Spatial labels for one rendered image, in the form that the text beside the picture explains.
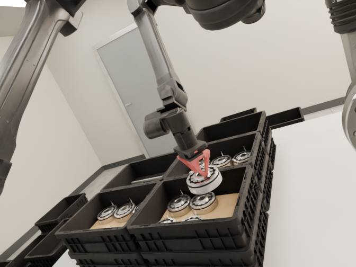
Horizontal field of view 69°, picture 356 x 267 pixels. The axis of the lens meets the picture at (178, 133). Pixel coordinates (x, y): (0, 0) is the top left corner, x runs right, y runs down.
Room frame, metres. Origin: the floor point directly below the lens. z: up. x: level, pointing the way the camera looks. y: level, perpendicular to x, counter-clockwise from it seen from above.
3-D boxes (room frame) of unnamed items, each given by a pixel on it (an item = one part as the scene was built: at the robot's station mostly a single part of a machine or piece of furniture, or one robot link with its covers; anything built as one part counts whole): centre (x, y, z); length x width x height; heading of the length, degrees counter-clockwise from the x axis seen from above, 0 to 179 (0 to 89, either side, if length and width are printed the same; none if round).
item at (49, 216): (2.25, 1.26, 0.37); 0.40 x 0.30 x 0.45; 154
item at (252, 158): (1.08, -0.10, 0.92); 0.40 x 0.30 x 0.02; 60
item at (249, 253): (0.82, 0.05, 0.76); 0.40 x 0.30 x 0.12; 60
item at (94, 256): (1.02, 0.40, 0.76); 0.40 x 0.30 x 0.12; 60
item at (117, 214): (1.08, 0.36, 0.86); 0.10 x 0.10 x 0.01
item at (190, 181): (0.71, -0.01, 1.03); 0.10 x 0.10 x 0.01
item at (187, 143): (0.70, -0.01, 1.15); 0.10 x 0.07 x 0.07; 20
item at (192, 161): (0.69, -0.02, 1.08); 0.07 x 0.07 x 0.09; 20
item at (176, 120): (0.71, -0.01, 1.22); 0.07 x 0.06 x 0.07; 64
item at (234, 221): (0.82, 0.05, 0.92); 0.40 x 0.30 x 0.02; 60
